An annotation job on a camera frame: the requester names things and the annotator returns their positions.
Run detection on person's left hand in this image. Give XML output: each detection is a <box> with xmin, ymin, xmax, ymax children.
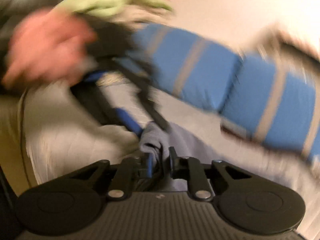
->
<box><xmin>1</xmin><ymin>11</ymin><xmax>98</xmax><ymax>90</ymax></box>

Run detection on grey-blue fleece pants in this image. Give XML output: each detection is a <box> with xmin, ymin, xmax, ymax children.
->
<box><xmin>139</xmin><ymin>121</ymin><xmax>218</xmax><ymax>193</ymax></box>

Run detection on blue grey-striped pillow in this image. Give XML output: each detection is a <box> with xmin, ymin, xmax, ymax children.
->
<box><xmin>217</xmin><ymin>52</ymin><xmax>320</xmax><ymax>167</ymax></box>
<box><xmin>130</xmin><ymin>24</ymin><xmax>243</xmax><ymax>112</ymax></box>

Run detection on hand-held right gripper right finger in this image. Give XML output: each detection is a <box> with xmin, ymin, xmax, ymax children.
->
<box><xmin>168</xmin><ymin>146</ymin><xmax>251</xmax><ymax>202</ymax></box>

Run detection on grey quilted bedspread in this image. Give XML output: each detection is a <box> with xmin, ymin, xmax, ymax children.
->
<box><xmin>17</xmin><ymin>75</ymin><xmax>320</xmax><ymax>205</ymax></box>

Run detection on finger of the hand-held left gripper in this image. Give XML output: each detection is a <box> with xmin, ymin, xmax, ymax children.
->
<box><xmin>117</xmin><ymin>57</ymin><xmax>173</xmax><ymax>134</ymax></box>
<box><xmin>71</xmin><ymin>70</ymin><xmax>145</xmax><ymax>137</ymax></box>

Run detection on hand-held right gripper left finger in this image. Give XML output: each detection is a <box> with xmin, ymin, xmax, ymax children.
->
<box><xmin>71</xmin><ymin>153</ymin><xmax>154</xmax><ymax>201</ymax></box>

